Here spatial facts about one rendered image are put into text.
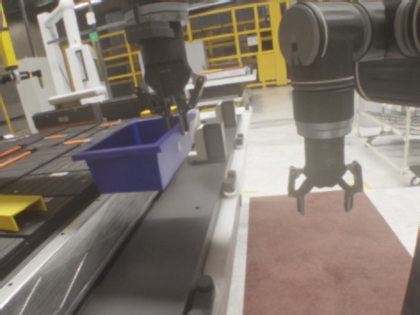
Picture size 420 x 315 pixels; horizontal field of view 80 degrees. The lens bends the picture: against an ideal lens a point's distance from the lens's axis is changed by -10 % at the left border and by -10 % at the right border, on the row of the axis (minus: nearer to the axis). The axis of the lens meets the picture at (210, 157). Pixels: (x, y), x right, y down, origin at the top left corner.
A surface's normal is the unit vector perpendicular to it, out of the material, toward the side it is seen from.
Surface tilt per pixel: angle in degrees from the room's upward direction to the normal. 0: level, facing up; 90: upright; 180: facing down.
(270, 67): 90
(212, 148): 90
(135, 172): 95
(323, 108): 90
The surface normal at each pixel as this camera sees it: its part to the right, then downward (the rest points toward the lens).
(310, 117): -0.72, 0.33
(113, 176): -0.15, 0.43
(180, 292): -0.15, -0.93
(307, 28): -0.90, 0.24
